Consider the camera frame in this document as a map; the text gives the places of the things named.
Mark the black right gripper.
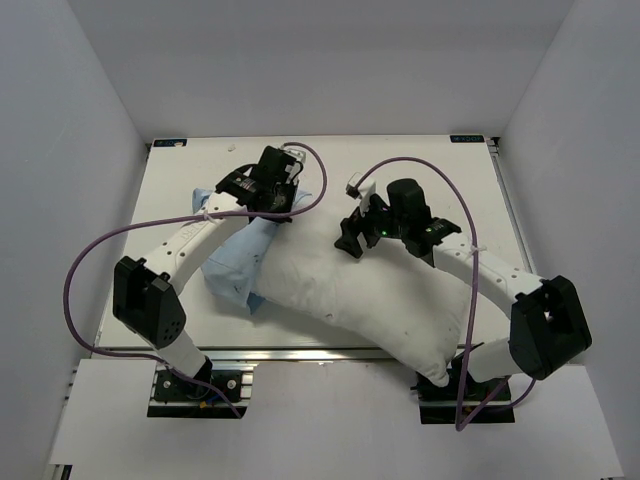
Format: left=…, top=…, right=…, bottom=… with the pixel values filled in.
left=334, top=192, right=408, bottom=259

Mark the white pillow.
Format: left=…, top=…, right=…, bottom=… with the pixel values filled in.
left=254, top=213, right=470, bottom=387

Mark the light blue pillowcase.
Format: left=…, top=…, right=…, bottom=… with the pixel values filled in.
left=201, top=210, right=322, bottom=317

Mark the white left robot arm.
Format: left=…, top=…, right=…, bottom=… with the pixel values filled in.
left=113, top=146, right=306, bottom=399

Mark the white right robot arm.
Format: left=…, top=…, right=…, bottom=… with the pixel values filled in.
left=334, top=176, right=592, bottom=399

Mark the left blue corner label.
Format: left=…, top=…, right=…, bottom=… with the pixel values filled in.
left=152, top=139, right=187, bottom=148

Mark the blue corner label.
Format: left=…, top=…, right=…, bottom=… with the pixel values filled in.
left=449, top=134, right=485, bottom=144
left=152, top=139, right=187, bottom=148

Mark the right blue corner label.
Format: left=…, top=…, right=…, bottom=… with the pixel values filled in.
left=449, top=134, right=485, bottom=144

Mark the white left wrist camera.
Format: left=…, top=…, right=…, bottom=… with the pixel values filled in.
left=282, top=147, right=306, bottom=178

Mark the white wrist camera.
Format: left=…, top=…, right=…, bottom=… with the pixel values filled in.
left=282, top=147, right=306, bottom=178
left=345, top=172, right=376, bottom=216

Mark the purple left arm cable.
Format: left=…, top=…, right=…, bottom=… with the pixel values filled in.
left=63, top=143, right=329, bottom=418

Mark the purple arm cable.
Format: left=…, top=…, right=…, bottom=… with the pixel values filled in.
left=355, top=157, right=539, bottom=432
left=63, top=143, right=329, bottom=418

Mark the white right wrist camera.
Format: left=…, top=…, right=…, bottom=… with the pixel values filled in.
left=345, top=172, right=376, bottom=216

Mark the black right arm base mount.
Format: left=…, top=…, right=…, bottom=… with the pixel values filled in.
left=409, top=357, right=517, bottom=426

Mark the aluminium table front rail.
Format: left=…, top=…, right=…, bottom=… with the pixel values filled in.
left=94, top=343, right=416, bottom=365

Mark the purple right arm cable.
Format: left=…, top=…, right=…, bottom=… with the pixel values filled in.
left=355, top=157, right=539, bottom=432

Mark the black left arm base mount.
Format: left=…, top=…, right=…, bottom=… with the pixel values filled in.
left=147, top=361, right=256, bottom=419

